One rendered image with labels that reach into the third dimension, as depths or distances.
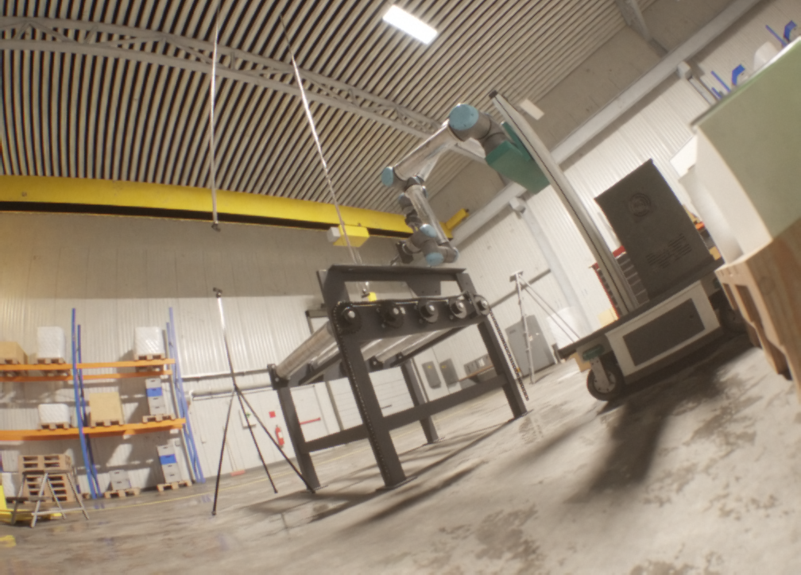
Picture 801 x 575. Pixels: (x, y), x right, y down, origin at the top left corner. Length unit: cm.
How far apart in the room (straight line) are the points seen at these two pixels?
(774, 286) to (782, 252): 5
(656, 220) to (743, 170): 106
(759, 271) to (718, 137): 21
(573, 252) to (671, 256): 1078
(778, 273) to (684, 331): 98
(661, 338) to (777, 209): 103
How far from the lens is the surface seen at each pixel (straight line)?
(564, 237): 1248
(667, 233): 165
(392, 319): 197
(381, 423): 174
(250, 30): 899
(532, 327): 1236
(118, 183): 922
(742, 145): 65
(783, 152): 67
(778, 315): 63
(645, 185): 169
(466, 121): 186
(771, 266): 62
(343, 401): 1229
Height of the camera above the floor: 31
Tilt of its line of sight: 21 degrees up
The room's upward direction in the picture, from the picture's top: 21 degrees counter-clockwise
